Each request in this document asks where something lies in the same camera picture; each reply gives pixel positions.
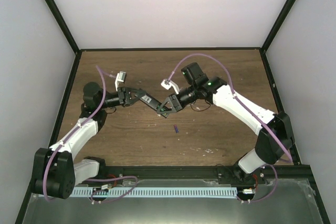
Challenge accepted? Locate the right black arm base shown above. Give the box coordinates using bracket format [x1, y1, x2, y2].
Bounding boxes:
[217, 165, 259, 184]

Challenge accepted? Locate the light blue slotted cable duct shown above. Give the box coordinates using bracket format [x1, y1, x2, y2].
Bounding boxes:
[70, 187, 237, 199]

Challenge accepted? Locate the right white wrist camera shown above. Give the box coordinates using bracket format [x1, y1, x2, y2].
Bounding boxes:
[161, 79, 180, 94]

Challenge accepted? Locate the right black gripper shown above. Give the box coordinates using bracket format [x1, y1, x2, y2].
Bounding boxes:
[157, 84, 198, 113]

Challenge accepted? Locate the black aluminium frame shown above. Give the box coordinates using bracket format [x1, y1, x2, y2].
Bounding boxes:
[14, 0, 332, 224]

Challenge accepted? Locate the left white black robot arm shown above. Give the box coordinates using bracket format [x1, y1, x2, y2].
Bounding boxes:
[30, 82, 146, 199]

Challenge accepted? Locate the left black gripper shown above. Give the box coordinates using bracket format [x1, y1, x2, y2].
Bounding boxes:
[99, 87, 146, 110]

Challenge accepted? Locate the black remote control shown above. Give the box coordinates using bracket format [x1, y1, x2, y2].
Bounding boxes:
[140, 93, 161, 112]

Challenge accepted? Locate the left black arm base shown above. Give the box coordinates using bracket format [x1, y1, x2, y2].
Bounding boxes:
[85, 165, 124, 183]

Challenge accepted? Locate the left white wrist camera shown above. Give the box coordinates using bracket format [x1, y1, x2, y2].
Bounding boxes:
[114, 71, 127, 90]

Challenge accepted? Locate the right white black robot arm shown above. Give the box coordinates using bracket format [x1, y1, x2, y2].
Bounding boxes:
[156, 62, 295, 184]

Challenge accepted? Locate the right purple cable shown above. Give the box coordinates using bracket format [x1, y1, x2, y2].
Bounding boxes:
[167, 54, 293, 204]

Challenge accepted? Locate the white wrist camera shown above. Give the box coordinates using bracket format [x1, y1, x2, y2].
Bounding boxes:
[114, 71, 127, 90]
[161, 79, 180, 94]

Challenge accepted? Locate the purple battery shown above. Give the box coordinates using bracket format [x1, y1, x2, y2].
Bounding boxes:
[173, 124, 179, 133]

